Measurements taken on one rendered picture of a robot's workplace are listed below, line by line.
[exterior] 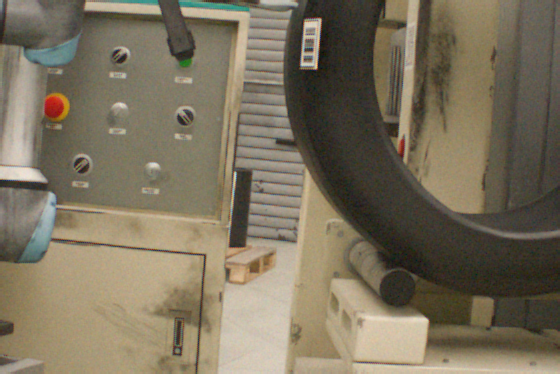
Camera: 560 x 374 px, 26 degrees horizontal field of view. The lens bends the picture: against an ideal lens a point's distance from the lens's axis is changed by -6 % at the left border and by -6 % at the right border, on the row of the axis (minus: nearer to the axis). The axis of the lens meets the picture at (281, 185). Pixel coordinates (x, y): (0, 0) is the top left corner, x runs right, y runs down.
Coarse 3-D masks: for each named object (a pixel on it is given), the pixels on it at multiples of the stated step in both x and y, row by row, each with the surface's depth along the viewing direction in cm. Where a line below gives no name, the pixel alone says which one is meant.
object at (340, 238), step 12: (336, 228) 182; (348, 228) 182; (324, 240) 183; (336, 240) 182; (348, 240) 182; (360, 240) 182; (324, 252) 182; (336, 252) 182; (348, 252) 182; (324, 264) 182; (336, 264) 182; (348, 264) 182; (324, 276) 182; (336, 276) 181; (348, 276) 182; (360, 276) 182; (420, 288) 183; (432, 288) 183; (444, 288) 183; (552, 300) 185
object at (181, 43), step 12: (168, 0) 153; (168, 12) 153; (180, 12) 153; (168, 24) 153; (180, 24) 153; (168, 36) 153; (180, 36) 153; (192, 36) 155; (168, 48) 154; (180, 48) 153; (192, 48) 153; (180, 60) 155
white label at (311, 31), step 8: (304, 24) 147; (312, 24) 145; (320, 24) 144; (304, 32) 147; (312, 32) 145; (304, 40) 147; (312, 40) 145; (304, 48) 147; (312, 48) 145; (304, 56) 147; (312, 56) 145; (304, 64) 146; (312, 64) 145
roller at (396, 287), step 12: (360, 252) 173; (372, 252) 168; (360, 264) 168; (372, 264) 159; (384, 264) 154; (396, 264) 154; (372, 276) 155; (384, 276) 148; (396, 276) 148; (408, 276) 148; (372, 288) 159; (384, 288) 148; (396, 288) 148; (408, 288) 148; (384, 300) 148; (396, 300) 148; (408, 300) 148
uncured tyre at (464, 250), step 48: (336, 0) 145; (384, 0) 144; (288, 48) 158; (336, 48) 144; (288, 96) 160; (336, 96) 145; (336, 144) 146; (384, 144) 145; (336, 192) 149; (384, 192) 146; (384, 240) 149; (432, 240) 146; (480, 240) 146; (528, 240) 147; (480, 288) 150; (528, 288) 150
